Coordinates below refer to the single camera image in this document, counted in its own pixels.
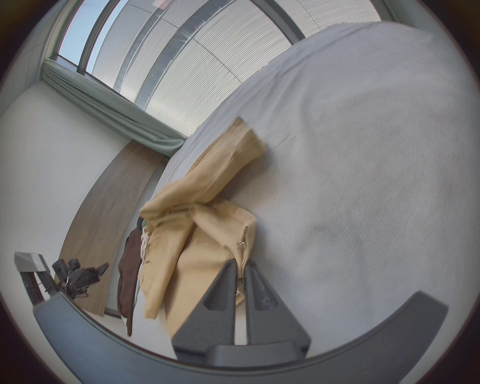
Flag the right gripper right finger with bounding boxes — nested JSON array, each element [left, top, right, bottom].
[[244, 260, 312, 357]]

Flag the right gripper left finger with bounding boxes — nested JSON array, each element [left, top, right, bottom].
[[172, 259, 239, 364]]

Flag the tan shorts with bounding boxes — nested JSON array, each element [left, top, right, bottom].
[[138, 117, 267, 339]]

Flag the pile of clothes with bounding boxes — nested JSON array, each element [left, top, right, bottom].
[[136, 217, 154, 298]]

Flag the brown garment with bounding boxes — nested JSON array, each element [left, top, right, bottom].
[[117, 226, 145, 337]]

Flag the grey-green curtain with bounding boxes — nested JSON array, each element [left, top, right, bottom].
[[40, 60, 187, 157]]

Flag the window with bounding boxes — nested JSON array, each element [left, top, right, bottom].
[[56, 0, 398, 138]]

